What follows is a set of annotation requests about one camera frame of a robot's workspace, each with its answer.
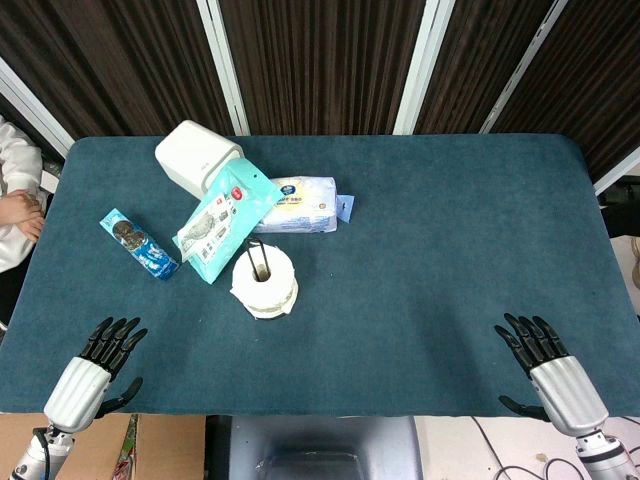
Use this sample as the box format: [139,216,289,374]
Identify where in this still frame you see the bare bystander hand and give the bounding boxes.
[0,189,46,242]

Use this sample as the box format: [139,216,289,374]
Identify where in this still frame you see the colourful printed packaging strip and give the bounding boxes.
[110,413,140,480]

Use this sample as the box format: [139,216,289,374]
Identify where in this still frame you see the brown cardboard box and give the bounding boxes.
[0,413,207,480]

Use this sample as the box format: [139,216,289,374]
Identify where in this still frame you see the black equipment beside table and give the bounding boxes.
[597,179,640,237]

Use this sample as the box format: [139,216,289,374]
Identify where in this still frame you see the white paper towel roll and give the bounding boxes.
[229,244,300,321]

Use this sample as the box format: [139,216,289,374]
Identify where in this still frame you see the robot left hand black fingers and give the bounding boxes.
[43,316,149,434]

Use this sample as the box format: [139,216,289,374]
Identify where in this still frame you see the white partition post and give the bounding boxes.
[196,0,250,137]
[478,0,569,135]
[393,0,455,136]
[0,57,75,157]
[593,158,640,197]

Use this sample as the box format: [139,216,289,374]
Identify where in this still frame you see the robot right hand black fingers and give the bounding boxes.
[493,313,610,437]

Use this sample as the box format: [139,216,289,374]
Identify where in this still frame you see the white tissue pack blue logo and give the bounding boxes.
[252,175,356,235]

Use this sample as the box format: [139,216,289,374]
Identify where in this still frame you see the black cable on floor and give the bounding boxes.
[472,417,504,480]
[494,455,581,480]

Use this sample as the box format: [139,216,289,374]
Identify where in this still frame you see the blue cookie packet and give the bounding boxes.
[98,207,180,281]

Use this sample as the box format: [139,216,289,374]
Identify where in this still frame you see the black wire paper towel holder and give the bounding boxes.
[246,238,271,281]

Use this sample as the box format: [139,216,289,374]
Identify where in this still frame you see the person in white shirt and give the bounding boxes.
[0,115,46,275]

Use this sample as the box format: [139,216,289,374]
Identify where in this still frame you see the teal wet wipes pack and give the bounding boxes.
[172,158,284,286]

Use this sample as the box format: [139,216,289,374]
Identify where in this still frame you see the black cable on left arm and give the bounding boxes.
[32,426,52,480]

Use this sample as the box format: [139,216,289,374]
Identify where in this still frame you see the white plastic box bin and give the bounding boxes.
[154,119,246,199]

